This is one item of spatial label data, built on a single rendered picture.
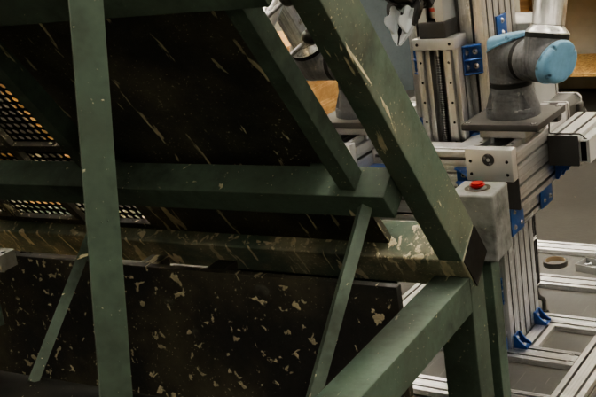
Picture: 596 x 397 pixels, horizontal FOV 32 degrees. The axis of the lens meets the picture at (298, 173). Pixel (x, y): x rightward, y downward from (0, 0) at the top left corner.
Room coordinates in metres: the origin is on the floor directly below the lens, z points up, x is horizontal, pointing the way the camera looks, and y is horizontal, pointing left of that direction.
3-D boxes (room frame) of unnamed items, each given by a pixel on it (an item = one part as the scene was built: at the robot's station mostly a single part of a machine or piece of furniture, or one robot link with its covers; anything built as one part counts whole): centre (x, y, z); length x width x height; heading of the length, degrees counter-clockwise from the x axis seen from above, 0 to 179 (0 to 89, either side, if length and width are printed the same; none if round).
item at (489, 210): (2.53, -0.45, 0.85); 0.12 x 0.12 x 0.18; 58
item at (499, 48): (2.80, -0.62, 1.20); 0.13 x 0.12 x 0.14; 29
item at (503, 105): (2.81, -0.62, 1.09); 0.15 x 0.15 x 0.10
